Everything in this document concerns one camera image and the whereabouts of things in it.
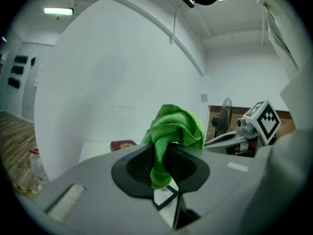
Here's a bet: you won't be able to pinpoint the black standing fan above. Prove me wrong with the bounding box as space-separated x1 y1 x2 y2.
211 97 233 141

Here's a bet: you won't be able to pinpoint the rows of black wall-mounted items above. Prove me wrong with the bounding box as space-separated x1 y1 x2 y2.
7 54 29 89

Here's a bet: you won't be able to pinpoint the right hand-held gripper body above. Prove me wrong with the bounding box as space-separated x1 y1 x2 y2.
225 99 282 158

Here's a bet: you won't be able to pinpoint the clear plastic bottle red cap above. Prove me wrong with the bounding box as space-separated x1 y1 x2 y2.
28 148 51 191

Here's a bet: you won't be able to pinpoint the black framed photo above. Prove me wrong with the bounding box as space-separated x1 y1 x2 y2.
153 185 181 212

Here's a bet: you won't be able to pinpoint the green microfibre cloth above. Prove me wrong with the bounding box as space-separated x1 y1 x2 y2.
140 104 205 191

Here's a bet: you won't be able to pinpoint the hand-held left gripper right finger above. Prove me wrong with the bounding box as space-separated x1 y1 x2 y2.
168 145 255 230

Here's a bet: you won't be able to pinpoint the person's white shirt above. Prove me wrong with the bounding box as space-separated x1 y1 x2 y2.
256 0 313 230

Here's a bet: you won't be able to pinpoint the person's right forearm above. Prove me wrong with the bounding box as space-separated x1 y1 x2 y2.
275 110 297 143

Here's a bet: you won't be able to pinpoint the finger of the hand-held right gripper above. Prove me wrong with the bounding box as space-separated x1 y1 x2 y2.
204 132 242 154

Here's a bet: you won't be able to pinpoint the yellow and black striped tape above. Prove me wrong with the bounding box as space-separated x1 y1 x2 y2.
11 182 39 196

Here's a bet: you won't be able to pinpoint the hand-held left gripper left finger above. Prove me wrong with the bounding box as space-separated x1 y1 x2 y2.
19 143 175 235

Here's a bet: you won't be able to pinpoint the maroon hardcover book gold ornament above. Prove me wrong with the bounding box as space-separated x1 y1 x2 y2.
110 139 137 153

